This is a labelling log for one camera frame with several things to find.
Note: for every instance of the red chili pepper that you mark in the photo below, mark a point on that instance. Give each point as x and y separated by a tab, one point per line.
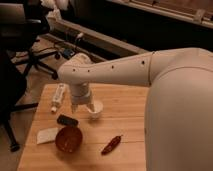
111	145

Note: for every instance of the dark chair at left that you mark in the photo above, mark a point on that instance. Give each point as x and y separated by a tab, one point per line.
13	85

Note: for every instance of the white ceramic cup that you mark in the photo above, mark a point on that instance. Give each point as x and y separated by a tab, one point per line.
98	105

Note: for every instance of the white folded napkin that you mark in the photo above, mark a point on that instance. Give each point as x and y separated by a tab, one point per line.
47	135

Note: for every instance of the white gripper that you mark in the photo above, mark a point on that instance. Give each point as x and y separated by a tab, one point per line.
80	95

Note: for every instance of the black office chair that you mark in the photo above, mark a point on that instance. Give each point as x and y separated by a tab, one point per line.
21	22

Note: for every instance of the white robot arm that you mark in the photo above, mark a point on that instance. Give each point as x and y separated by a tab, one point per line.
179	106

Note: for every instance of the white plastic bottle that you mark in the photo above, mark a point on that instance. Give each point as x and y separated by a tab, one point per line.
58	97

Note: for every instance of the blue power strip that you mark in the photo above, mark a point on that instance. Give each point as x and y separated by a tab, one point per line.
67	53

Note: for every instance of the brown ceramic bowl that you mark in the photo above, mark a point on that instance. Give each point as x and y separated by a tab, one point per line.
69	139

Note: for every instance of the black rectangular object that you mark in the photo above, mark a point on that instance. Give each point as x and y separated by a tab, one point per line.
67	121

